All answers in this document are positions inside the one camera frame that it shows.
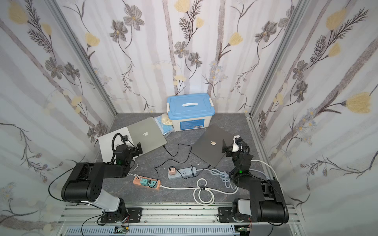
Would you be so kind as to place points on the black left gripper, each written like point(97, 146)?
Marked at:
point(137, 149)

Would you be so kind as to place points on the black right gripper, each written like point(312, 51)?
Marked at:
point(228, 148)

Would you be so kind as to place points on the teal charger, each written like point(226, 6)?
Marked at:
point(144, 182)
point(152, 184)

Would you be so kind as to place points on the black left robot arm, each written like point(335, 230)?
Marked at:
point(84, 184)

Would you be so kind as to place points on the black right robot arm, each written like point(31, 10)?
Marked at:
point(266, 201)

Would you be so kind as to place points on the grey silver laptop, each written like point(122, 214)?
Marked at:
point(148, 134)

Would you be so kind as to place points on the dark grey laptop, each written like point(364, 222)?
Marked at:
point(209, 146)

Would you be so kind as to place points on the pink charger plug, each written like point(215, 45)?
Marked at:
point(172, 171)

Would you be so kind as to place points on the orange power strip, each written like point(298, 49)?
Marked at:
point(136, 181)

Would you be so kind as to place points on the blue face mask pack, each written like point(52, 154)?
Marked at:
point(165, 129)

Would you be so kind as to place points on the grey power strip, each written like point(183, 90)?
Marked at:
point(185, 173)

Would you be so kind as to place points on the blue lid storage box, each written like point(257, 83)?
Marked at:
point(190, 111)

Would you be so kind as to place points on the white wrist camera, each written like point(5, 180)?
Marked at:
point(236, 146)

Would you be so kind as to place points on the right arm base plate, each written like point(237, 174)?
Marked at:
point(229, 215)

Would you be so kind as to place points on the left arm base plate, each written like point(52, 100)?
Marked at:
point(131, 215)

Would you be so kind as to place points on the aluminium mounting rail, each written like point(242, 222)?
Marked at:
point(182, 219)

